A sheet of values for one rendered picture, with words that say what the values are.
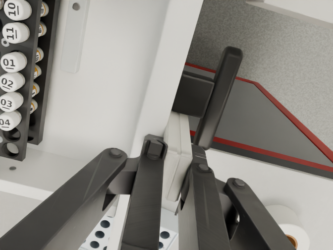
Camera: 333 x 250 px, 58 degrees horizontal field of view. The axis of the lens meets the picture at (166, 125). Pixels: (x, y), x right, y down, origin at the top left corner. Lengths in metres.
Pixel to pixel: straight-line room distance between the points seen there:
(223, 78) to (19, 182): 0.19
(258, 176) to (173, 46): 0.28
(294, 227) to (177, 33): 0.31
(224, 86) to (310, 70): 1.04
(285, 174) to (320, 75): 0.86
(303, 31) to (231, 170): 0.85
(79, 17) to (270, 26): 0.95
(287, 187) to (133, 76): 0.26
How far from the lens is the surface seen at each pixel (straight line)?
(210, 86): 0.20
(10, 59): 0.22
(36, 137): 0.28
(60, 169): 0.30
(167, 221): 0.41
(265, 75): 1.18
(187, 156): 0.16
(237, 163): 0.40
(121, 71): 0.28
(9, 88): 0.23
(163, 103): 0.18
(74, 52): 0.27
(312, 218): 0.48
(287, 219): 0.43
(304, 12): 0.29
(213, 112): 0.20
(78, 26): 0.27
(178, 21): 0.18
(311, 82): 1.25
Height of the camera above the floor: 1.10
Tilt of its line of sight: 68 degrees down
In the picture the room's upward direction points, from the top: 176 degrees counter-clockwise
